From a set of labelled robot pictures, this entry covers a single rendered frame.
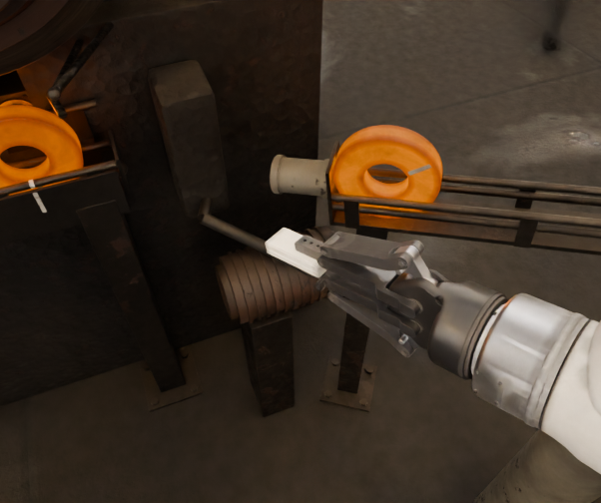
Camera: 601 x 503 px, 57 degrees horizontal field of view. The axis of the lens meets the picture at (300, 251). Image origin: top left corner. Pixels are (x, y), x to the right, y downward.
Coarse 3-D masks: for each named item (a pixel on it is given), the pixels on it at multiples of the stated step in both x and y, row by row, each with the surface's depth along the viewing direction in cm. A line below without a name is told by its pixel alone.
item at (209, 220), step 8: (208, 200) 90; (200, 208) 89; (208, 208) 89; (200, 216) 88; (208, 216) 88; (208, 224) 88; (216, 224) 88; (224, 224) 88; (224, 232) 88; (232, 232) 88; (240, 232) 88; (240, 240) 89; (248, 240) 88; (256, 240) 89; (256, 248) 89; (264, 248) 89; (272, 256) 89; (288, 264) 88; (304, 272) 88
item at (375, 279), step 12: (324, 264) 51; (336, 264) 50; (348, 264) 50; (360, 264) 50; (348, 276) 50; (360, 276) 49; (372, 276) 48; (384, 276) 48; (396, 276) 48; (372, 288) 48; (384, 288) 47; (384, 300) 47; (396, 300) 46; (408, 300) 46; (408, 312) 46
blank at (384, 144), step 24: (360, 144) 74; (384, 144) 73; (408, 144) 73; (336, 168) 79; (360, 168) 78; (408, 168) 76; (432, 168) 75; (360, 192) 81; (384, 192) 82; (408, 192) 79; (432, 192) 78; (384, 216) 84
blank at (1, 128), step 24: (0, 120) 70; (24, 120) 72; (48, 120) 74; (0, 144) 73; (24, 144) 74; (48, 144) 75; (72, 144) 77; (0, 168) 76; (48, 168) 79; (72, 168) 79
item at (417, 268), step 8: (400, 248) 45; (408, 248) 44; (416, 256) 44; (416, 264) 44; (424, 264) 44; (400, 272) 45; (408, 272) 45; (416, 272) 44; (424, 272) 44; (432, 280) 44
